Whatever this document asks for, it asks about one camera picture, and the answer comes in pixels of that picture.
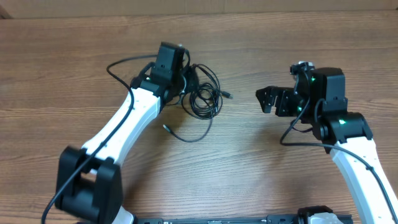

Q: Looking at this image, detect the black USB cable short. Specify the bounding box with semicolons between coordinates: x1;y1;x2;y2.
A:
163;115;214;143

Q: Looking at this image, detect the black USB cable long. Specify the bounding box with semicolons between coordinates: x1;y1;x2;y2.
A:
180;64;233;120

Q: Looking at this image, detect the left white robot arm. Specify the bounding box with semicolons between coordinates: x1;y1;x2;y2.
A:
49;42;189;223

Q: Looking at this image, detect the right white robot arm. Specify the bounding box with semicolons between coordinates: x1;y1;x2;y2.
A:
256;62;397;223

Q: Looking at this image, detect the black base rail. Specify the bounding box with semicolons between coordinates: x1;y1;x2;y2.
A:
133;205;354;224

